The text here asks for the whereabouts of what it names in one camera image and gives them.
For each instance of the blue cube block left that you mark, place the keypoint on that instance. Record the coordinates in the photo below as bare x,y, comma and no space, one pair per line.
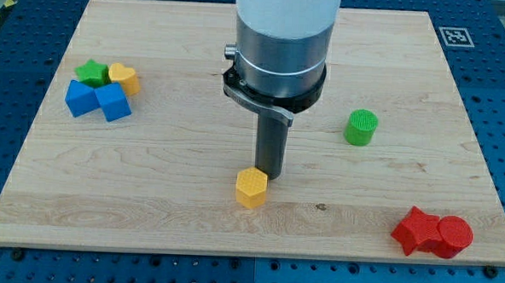
81,98

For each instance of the blue cube block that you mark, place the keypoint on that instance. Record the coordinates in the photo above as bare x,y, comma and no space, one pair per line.
81,98
113,101

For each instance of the blue cube block right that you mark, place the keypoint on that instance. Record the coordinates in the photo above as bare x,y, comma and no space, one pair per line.
113,101

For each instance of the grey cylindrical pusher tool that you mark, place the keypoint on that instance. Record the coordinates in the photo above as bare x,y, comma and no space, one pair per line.
273,125

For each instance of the green star block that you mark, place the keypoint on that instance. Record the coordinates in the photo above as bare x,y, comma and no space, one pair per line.
93,73

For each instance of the green cylinder block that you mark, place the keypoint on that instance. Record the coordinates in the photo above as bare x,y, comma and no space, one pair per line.
360,127

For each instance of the yellow heart block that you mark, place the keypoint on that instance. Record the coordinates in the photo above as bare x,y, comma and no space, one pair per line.
126,77

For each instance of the wooden board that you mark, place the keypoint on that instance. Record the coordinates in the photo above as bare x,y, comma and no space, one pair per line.
163,179

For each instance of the white fiducial marker tag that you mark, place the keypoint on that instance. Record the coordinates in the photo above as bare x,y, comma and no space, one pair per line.
456,37

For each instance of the red star block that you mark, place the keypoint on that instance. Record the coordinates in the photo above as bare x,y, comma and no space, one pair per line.
418,231

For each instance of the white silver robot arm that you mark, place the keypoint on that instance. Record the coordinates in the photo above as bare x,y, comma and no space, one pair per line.
279,57

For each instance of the yellow hexagon block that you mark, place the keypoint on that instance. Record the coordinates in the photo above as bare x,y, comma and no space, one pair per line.
251,187

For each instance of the red cylinder block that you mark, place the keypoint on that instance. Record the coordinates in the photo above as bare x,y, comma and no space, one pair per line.
456,235

